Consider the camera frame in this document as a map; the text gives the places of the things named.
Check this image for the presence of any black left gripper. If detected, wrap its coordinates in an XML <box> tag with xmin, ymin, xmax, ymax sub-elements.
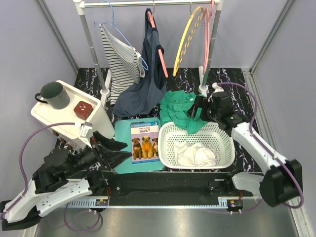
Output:
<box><xmin>66</xmin><ymin>130</ymin><xmax>133</xmax><ymax>177</ymax></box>

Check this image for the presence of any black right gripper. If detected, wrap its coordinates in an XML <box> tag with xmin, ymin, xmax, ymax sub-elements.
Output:
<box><xmin>187</xmin><ymin>95</ymin><xmax>221</xmax><ymax>123</ymax></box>

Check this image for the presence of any green tank top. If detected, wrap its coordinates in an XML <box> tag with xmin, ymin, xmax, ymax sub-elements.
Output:
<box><xmin>159</xmin><ymin>90</ymin><xmax>207</xmax><ymax>135</ymax></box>

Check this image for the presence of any navy blue tank top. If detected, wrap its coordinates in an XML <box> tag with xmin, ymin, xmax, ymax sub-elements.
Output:
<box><xmin>112</xmin><ymin>8</ymin><xmax>166</xmax><ymax>118</ymax></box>

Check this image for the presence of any yellow hanger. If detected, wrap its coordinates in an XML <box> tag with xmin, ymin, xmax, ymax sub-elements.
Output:
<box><xmin>172</xmin><ymin>6</ymin><xmax>204</xmax><ymax>76</ymax></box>

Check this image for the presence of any pink plastic hanger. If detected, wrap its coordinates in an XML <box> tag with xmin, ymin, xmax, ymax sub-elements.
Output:
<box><xmin>202</xmin><ymin>0</ymin><xmax>215</xmax><ymax>75</ymax></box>

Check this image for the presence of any coral pink hanger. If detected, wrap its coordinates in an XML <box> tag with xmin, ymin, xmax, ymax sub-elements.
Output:
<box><xmin>147</xmin><ymin>11</ymin><xmax>168</xmax><ymax>78</ymax></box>

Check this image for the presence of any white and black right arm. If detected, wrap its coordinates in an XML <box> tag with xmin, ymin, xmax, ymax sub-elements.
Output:
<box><xmin>188</xmin><ymin>92</ymin><xmax>304</xmax><ymax>207</ymax></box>

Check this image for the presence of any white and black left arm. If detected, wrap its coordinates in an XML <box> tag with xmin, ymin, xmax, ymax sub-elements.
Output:
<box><xmin>0</xmin><ymin>131</ymin><xmax>131</xmax><ymax>231</ymax></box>

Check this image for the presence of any striped white tank top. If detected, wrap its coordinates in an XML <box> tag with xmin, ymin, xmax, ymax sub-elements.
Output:
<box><xmin>99</xmin><ymin>24</ymin><xmax>145</xmax><ymax>105</ymax></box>

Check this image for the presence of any teal tray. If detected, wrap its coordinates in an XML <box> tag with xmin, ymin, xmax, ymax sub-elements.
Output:
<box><xmin>114</xmin><ymin>117</ymin><xmax>165</xmax><ymax>175</ymax></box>

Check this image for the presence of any dog picture book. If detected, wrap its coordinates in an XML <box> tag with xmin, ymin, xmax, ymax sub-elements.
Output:
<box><xmin>130</xmin><ymin>120</ymin><xmax>159</xmax><ymax>164</ymax></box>

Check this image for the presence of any white perforated plastic basket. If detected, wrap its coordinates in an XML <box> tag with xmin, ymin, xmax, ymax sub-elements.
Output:
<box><xmin>158</xmin><ymin>122</ymin><xmax>235</xmax><ymax>169</ymax></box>

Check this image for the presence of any dark red cube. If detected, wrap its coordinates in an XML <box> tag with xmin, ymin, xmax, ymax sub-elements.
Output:
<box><xmin>74</xmin><ymin>101</ymin><xmax>93</xmax><ymax>120</ymax></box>

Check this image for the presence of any white storage box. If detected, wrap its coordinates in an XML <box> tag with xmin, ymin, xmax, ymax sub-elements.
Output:
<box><xmin>31</xmin><ymin>80</ymin><xmax>115</xmax><ymax>150</ymax></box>

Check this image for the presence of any dark grey mug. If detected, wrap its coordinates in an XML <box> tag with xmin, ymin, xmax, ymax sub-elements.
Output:
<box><xmin>35</xmin><ymin>81</ymin><xmax>70</xmax><ymax>110</ymax></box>

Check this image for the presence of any metal clothes rack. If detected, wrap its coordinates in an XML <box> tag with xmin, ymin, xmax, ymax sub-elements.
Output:
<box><xmin>74</xmin><ymin>0</ymin><xmax>224</xmax><ymax>106</ymax></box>

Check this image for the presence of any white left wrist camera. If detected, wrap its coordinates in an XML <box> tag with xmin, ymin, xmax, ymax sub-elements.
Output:
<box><xmin>74</xmin><ymin>121</ymin><xmax>93</xmax><ymax>148</ymax></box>

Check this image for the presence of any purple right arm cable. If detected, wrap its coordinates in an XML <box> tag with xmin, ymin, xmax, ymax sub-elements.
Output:
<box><xmin>216</xmin><ymin>82</ymin><xmax>304</xmax><ymax>214</ymax></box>

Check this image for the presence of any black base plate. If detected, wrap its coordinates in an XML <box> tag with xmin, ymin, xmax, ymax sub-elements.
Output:
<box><xmin>78</xmin><ymin>172</ymin><xmax>255</xmax><ymax>207</ymax></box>

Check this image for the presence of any light blue wire hanger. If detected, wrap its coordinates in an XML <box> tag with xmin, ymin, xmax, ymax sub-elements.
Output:
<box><xmin>94</xmin><ymin>0</ymin><xmax>149</xmax><ymax>71</ymax></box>

